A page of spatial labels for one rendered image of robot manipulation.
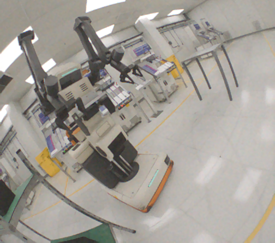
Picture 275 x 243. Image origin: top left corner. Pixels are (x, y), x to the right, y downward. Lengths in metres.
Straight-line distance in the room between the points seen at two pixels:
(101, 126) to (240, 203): 1.19
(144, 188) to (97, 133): 0.59
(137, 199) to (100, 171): 0.40
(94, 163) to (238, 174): 1.24
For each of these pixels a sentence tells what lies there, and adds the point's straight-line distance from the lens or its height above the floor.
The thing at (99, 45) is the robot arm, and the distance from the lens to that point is 0.80.
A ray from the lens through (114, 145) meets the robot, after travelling 0.84.
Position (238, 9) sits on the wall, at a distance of 8.20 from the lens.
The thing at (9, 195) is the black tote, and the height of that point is 0.98.
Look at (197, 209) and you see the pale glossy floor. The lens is 1.08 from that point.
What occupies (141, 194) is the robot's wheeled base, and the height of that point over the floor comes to 0.26.
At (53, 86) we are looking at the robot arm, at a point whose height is 1.17.
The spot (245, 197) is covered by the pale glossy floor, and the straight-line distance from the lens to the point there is 1.06.
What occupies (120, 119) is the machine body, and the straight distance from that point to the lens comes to 2.70.
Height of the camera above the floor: 1.02
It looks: 13 degrees down
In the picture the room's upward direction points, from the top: 34 degrees counter-clockwise
